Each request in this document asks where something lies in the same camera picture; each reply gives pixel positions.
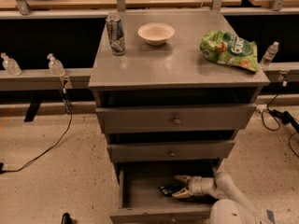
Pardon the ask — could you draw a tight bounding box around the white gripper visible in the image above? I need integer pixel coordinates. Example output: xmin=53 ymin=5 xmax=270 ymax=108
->
xmin=172 ymin=175 xmax=216 ymax=199

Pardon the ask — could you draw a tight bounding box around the dark blue rxbar wrapper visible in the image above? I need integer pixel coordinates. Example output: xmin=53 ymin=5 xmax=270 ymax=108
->
xmin=159 ymin=185 xmax=182 ymax=197

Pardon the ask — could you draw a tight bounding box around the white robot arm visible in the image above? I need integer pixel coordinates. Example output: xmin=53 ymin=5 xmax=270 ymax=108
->
xmin=173 ymin=172 xmax=275 ymax=224

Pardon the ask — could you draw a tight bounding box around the grey open bottom drawer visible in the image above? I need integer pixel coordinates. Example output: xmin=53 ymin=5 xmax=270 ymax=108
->
xmin=110 ymin=160 xmax=216 ymax=224

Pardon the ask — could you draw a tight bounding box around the grey middle drawer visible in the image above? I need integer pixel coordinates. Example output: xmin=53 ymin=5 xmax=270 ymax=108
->
xmin=107 ymin=140 xmax=235 ymax=163

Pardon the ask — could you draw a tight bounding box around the grey top drawer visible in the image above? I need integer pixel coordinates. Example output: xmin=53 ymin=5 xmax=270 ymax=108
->
xmin=96 ymin=104 xmax=255 ymax=133

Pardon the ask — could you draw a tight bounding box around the grey wooden drawer cabinet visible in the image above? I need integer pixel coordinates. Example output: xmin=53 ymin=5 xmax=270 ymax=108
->
xmin=88 ymin=9 xmax=271 ymax=185

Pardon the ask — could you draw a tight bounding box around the black object floor bottom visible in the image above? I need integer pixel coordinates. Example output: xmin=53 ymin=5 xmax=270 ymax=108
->
xmin=61 ymin=213 xmax=72 ymax=224

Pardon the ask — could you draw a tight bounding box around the green snack bag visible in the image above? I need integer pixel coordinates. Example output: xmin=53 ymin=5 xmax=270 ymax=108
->
xmin=199 ymin=31 xmax=258 ymax=73

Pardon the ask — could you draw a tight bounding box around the white paper bowl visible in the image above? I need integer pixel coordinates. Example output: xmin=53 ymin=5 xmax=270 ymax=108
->
xmin=138 ymin=22 xmax=175 ymax=46

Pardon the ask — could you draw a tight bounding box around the clear water bottle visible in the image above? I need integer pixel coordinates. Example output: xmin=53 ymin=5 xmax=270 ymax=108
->
xmin=260 ymin=42 xmax=279 ymax=69

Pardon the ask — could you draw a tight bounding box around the tall drink can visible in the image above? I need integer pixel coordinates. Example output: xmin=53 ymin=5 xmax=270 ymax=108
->
xmin=106 ymin=15 xmax=125 ymax=55

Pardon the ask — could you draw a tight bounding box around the clear pump bottle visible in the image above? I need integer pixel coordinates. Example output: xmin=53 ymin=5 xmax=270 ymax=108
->
xmin=47 ymin=53 xmax=65 ymax=77
xmin=1 ymin=53 xmax=21 ymax=76

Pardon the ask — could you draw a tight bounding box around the clear pump bottle far left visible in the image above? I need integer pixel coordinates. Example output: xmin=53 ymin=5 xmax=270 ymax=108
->
xmin=1 ymin=53 xmax=21 ymax=76

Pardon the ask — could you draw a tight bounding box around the black cable and plug right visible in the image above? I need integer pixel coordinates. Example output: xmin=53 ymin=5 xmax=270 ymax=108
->
xmin=260 ymin=75 xmax=299 ymax=159

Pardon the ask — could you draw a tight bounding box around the grey metal rail shelf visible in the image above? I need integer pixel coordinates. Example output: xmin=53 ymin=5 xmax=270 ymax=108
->
xmin=0 ymin=68 xmax=92 ymax=91

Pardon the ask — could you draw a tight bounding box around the black floor cable left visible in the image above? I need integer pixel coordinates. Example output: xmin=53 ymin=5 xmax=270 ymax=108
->
xmin=0 ymin=77 xmax=74 ymax=175

